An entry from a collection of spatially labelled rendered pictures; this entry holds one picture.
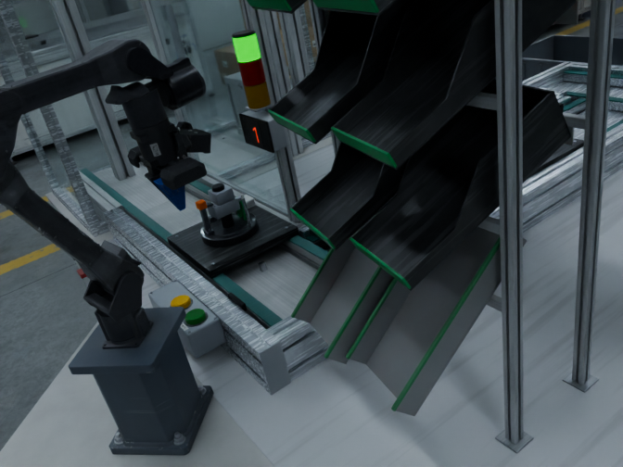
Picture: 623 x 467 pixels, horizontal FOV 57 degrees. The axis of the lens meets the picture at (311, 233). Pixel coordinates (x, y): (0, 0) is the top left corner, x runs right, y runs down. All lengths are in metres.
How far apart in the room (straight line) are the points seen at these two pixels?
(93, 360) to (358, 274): 0.44
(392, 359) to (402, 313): 0.07
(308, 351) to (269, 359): 0.09
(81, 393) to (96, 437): 0.14
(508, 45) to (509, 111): 0.07
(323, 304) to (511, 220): 0.40
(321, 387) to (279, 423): 0.10
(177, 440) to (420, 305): 0.47
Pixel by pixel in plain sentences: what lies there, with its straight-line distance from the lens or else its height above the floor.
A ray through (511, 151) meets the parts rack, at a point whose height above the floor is 1.34.
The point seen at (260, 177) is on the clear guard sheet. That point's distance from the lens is 1.51.
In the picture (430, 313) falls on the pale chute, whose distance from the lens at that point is 0.85.
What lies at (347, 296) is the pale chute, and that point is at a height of 1.05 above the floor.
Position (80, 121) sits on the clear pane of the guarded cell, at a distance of 2.35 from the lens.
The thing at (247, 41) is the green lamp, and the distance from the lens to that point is 1.25.
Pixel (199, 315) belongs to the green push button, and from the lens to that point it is 1.15.
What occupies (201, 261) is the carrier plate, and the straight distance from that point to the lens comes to 1.33.
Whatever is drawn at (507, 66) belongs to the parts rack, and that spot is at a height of 1.43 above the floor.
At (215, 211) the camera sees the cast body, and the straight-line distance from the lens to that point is 1.36.
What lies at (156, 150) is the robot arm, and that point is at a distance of 0.92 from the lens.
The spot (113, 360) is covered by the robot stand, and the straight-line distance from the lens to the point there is 0.97.
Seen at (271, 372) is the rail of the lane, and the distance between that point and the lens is 1.07.
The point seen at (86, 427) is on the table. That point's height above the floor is 0.86.
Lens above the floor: 1.60
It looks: 28 degrees down
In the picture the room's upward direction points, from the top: 12 degrees counter-clockwise
